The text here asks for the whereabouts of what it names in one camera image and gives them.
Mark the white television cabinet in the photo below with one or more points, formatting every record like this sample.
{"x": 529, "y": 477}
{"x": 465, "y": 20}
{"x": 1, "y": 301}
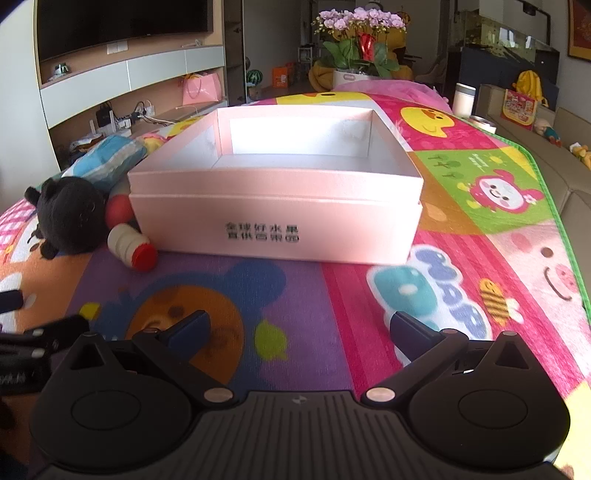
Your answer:
{"x": 157, "y": 67}

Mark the white toy bottle red cap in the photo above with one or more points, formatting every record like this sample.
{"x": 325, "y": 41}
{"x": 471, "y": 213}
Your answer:
{"x": 124, "y": 240}

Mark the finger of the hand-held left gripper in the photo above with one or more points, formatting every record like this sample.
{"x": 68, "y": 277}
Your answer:
{"x": 9, "y": 302}
{"x": 57, "y": 333}

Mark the red and white package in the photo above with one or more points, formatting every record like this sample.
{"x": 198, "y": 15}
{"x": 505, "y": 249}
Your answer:
{"x": 519, "y": 110}

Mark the television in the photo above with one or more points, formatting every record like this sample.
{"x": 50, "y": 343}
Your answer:
{"x": 124, "y": 23}

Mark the black plush toy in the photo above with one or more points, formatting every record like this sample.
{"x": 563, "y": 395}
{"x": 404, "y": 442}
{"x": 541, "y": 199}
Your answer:
{"x": 69, "y": 212}

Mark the white stool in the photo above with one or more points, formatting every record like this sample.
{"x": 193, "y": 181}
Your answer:
{"x": 306, "y": 57}

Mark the yellow plush chair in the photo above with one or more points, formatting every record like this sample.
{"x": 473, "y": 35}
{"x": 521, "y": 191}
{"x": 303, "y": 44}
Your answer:
{"x": 318, "y": 74}

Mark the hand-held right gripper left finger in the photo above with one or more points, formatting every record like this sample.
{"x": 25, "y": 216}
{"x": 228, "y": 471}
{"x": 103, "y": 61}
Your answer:
{"x": 191, "y": 330}

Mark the small plush toy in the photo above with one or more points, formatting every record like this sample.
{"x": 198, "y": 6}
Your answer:
{"x": 548, "y": 131}

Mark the orange box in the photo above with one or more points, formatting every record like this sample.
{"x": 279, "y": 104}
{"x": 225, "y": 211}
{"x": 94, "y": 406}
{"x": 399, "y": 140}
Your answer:
{"x": 282, "y": 76}

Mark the black router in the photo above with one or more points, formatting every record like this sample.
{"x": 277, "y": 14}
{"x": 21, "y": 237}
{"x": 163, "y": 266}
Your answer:
{"x": 105, "y": 115}

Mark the purple orchid plant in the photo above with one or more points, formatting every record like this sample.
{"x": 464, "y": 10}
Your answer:
{"x": 364, "y": 21}

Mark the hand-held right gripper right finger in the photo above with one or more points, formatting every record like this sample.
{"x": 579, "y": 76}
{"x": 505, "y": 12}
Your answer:
{"x": 408, "y": 332}

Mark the pink gift bag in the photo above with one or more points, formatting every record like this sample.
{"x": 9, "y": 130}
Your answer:
{"x": 201, "y": 90}

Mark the pink cardboard box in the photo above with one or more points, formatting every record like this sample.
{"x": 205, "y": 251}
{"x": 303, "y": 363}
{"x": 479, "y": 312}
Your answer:
{"x": 277, "y": 221}

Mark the blue plush pillow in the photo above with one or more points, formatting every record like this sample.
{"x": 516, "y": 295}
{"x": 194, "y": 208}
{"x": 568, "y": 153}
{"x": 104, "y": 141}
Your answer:
{"x": 106, "y": 157}

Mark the watermelon ball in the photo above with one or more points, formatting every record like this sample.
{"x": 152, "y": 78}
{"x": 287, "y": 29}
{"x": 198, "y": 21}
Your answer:
{"x": 253, "y": 78}

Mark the pink cloth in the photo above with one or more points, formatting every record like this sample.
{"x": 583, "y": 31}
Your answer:
{"x": 397, "y": 87}

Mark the white flower pot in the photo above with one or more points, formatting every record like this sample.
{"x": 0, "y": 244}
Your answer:
{"x": 348, "y": 77}

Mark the dark glass cabinet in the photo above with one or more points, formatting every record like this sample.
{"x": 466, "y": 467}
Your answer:
{"x": 489, "y": 64}

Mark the white power strip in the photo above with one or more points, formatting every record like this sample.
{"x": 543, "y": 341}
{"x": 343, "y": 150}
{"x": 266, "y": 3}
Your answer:
{"x": 134, "y": 117}

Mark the red wall picture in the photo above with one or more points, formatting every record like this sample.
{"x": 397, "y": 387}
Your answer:
{"x": 581, "y": 27}

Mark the yellow backpack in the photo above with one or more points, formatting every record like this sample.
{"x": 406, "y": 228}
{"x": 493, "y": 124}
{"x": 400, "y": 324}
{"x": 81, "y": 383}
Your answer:
{"x": 530, "y": 85}

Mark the yellow toy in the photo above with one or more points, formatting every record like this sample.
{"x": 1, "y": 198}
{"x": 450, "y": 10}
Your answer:
{"x": 581, "y": 154}

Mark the white thermos cup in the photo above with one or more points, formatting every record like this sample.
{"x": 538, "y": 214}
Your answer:
{"x": 463, "y": 99}

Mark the colourful printed play mat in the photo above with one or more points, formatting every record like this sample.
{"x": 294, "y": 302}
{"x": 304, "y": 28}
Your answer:
{"x": 323, "y": 300}

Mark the red ball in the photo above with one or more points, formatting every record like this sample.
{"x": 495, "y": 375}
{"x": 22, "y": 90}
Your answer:
{"x": 117, "y": 210}

